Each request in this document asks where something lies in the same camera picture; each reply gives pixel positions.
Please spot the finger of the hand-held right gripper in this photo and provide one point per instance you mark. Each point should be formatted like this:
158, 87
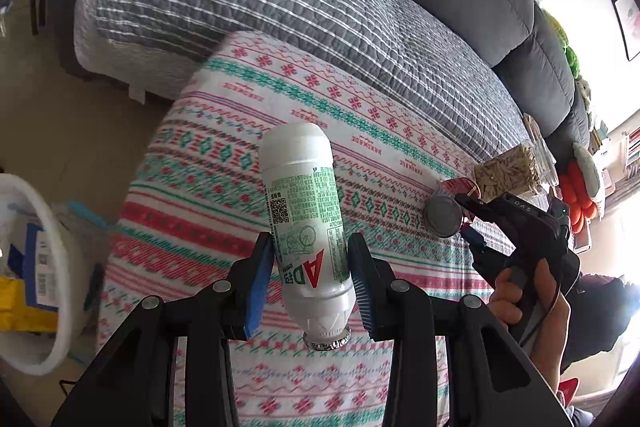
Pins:
480, 252
477, 206

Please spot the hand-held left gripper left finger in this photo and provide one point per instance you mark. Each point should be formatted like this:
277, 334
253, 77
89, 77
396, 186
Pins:
257, 288

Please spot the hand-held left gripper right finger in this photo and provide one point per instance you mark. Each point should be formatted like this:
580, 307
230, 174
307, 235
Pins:
362, 288

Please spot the metal can red label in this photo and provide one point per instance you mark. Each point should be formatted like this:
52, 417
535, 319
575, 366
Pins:
442, 217

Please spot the white drink bottle green label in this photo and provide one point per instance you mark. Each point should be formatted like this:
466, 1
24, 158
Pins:
305, 217

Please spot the white plastic bin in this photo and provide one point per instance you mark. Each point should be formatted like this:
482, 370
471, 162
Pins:
56, 257

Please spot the person's right forearm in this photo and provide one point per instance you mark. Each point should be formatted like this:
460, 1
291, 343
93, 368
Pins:
550, 357

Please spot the person's right hand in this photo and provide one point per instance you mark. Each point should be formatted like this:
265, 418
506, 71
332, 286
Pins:
505, 299

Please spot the clear bag of seeds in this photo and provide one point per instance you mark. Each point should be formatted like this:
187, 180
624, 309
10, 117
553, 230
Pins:
505, 172

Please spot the orange plush toy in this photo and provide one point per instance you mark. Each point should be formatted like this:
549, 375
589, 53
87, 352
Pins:
577, 197

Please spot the red green patterned blanket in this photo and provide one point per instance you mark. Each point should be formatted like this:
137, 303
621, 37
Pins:
225, 157

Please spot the green plush toy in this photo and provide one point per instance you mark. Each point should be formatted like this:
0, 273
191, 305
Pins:
562, 37

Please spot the blue white carton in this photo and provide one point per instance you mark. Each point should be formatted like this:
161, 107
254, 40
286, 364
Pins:
37, 252

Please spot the framed wall picture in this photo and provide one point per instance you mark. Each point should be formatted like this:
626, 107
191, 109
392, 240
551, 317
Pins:
627, 24

